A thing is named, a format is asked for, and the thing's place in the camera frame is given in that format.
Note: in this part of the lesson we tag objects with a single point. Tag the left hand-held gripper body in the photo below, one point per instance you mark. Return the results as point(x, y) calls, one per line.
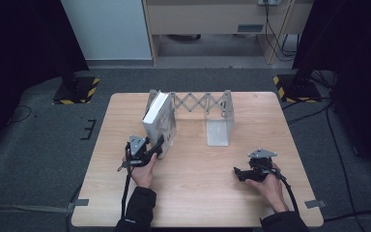
point(136, 151)

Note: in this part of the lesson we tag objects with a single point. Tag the grey tape piece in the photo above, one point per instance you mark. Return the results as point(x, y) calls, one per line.
point(79, 203)
point(315, 203)

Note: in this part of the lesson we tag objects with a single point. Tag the dark curtain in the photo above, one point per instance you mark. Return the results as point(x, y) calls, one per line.
point(19, 48)
point(351, 38)

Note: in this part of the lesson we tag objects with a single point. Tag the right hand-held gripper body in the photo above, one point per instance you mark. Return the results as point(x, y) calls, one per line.
point(261, 167)

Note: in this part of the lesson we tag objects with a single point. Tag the person's left hand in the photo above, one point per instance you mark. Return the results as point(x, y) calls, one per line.
point(143, 175)

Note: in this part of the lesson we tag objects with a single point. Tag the black stand base striped edge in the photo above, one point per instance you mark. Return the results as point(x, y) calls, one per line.
point(298, 90)
point(77, 92)

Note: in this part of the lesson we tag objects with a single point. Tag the white panel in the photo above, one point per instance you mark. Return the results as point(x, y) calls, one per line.
point(109, 29)

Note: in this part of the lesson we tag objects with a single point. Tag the light wooden desk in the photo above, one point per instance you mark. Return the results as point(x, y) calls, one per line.
point(206, 19)

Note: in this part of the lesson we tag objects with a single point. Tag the grey and white book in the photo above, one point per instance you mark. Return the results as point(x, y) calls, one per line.
point(161, 125)

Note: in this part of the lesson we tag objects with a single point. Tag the white power strip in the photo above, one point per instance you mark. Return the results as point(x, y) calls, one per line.
point(268, 2)

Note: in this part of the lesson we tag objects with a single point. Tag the grey floor tape strip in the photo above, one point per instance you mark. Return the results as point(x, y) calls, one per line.
point(22, 208)

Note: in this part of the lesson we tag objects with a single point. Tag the person's right hand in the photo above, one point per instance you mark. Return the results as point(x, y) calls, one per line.
point(273, 190)

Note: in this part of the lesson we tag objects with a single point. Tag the expandable metal book rack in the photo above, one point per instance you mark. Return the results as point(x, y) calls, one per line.
point(219, 129)

